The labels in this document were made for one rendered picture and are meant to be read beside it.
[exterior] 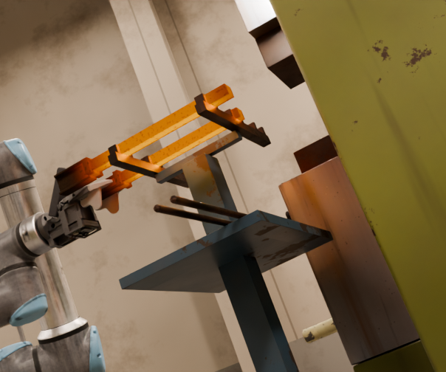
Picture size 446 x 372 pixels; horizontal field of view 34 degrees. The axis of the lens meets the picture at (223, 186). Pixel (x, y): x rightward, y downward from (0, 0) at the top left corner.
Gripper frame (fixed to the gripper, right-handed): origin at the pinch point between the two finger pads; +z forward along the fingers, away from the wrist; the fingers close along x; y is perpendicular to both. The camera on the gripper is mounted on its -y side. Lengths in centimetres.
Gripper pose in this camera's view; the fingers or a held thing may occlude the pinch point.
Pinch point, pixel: (113, 182)
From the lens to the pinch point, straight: 161.3
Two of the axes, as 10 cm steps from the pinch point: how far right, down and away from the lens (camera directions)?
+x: -4.4, -1.5, -8.9
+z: 8.3, -4.4, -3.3
